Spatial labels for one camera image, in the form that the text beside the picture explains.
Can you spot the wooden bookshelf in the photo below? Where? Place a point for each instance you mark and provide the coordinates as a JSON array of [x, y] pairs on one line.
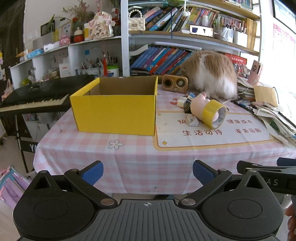
[[124, 46]]

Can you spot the fluffy orange white cat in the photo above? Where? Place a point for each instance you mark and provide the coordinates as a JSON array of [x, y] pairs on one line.
[[212, 71]]

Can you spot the framed wall picture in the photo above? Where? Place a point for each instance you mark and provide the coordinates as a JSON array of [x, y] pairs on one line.
[[284, 11]]

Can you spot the green white cup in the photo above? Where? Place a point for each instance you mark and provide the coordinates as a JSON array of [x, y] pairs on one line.
[[112, 71]]

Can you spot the row of blue books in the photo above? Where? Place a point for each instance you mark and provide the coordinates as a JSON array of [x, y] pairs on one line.
[[159, 60]]

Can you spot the white carton red label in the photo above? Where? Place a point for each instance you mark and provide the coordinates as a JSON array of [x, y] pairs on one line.
[[64, 68]]

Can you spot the pink small box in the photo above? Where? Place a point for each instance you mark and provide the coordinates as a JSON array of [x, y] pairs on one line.
[[254, 73]]

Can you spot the dried flower bouquet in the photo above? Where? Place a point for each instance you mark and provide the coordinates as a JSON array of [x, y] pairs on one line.
[[79, 10]]

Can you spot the white pen holder with pens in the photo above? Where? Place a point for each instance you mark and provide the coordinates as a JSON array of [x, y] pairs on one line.
[[90, 70]]

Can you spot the white storage box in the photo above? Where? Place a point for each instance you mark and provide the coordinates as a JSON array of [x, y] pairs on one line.
[[240, 38]]

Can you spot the grey box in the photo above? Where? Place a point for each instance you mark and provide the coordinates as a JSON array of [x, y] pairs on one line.
[[41, 42]]

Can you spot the yellow tape roll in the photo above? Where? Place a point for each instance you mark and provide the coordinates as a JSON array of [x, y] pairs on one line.
[[209, 111]]

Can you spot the yellow white bottle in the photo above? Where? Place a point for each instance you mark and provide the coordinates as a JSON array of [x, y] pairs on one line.
[[86, 32]]

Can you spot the black photo frame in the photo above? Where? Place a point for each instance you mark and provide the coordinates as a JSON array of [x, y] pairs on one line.
[[47, 28]]

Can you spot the person's right hand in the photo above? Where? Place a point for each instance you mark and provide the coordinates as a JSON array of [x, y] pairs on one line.
[[291, 220]]

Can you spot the black electronic keyboard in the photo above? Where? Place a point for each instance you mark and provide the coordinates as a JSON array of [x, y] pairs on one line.
[[46, 90]]

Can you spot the hanging pink bag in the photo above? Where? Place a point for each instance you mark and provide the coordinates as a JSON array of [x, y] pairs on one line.
[[7, 91]]

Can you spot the wooden toy speaker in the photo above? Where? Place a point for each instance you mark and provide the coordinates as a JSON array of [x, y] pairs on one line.
[[174, 83]]

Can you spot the pink purple bag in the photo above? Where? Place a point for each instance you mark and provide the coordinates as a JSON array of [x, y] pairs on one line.
[[11, 187]]

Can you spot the white digital clock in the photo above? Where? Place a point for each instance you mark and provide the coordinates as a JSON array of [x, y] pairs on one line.
[[201, 30]]

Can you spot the yellow cardboard box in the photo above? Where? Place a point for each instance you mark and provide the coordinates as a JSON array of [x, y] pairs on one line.
[[115, 113]]

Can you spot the floral porcelain figurine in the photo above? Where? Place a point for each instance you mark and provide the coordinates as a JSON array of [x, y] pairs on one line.
[[100, 26]]

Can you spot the brown kraft box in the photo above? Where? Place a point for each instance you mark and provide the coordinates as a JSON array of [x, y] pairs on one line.
[[266, 96]]

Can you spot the row of mixed books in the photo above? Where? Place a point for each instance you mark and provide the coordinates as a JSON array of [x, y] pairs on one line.
[[182, 19]]

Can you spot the row of dark books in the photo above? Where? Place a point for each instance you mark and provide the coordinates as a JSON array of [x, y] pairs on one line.
[[242, 2]]

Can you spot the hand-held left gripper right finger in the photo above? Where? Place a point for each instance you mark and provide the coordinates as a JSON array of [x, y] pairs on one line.
[[201, 171]]

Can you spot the white shelf unit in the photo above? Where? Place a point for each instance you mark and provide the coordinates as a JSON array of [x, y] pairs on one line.
[[74, 49]]

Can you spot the blue tissue pack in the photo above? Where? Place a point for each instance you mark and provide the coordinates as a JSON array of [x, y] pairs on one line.
[[35, 53]]

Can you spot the small white eraser cube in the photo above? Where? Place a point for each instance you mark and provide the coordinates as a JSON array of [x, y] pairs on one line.
[[192, 120]]

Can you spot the red white doll jar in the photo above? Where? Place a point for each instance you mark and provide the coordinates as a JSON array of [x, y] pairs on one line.
[[78, 36]]

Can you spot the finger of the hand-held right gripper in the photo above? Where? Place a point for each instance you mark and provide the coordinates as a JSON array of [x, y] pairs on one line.
[[268, 169], [286, 161]]

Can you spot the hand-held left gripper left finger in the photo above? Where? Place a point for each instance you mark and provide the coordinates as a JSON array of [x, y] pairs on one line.
[[94, 172]]

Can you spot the pink figurine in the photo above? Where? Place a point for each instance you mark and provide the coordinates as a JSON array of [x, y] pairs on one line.
[[198, 104]]

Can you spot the red books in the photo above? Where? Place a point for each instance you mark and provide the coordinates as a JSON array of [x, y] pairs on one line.
[[239, 63]]

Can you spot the white flat box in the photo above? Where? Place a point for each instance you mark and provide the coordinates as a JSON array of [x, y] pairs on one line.
[[51, 47]]

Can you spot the black keyboard stand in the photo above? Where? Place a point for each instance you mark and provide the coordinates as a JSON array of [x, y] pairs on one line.
[[25, 144]]

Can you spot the white printed desk mat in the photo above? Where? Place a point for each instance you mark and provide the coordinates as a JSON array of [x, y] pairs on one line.
[[208, 141]]

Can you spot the wall poster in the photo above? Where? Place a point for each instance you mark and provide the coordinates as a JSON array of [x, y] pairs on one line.
[[284, 44]]

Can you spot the stack of papers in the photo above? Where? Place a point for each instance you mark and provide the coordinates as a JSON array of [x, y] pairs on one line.
[[272, 120]]

